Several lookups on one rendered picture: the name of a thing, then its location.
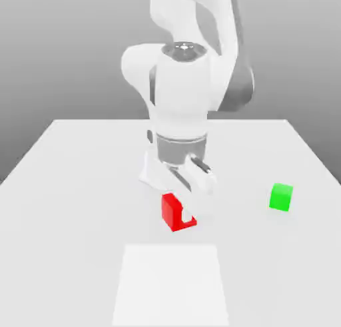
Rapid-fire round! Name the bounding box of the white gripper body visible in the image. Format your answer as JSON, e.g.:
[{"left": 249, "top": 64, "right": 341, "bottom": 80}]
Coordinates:
[{"left": 139, "top": 150, "right": 218, "bottom": 218}]

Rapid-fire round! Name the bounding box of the small red cube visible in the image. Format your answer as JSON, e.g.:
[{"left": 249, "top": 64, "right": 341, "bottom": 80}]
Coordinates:
[{"left": 161, "top": 192, "right": 198, "bottom": 232}]

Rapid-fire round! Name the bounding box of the small green cube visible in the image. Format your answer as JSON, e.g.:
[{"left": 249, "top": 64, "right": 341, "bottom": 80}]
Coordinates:
[{"left": 268, "top": 182, "right": 294, "bottom": 212}]

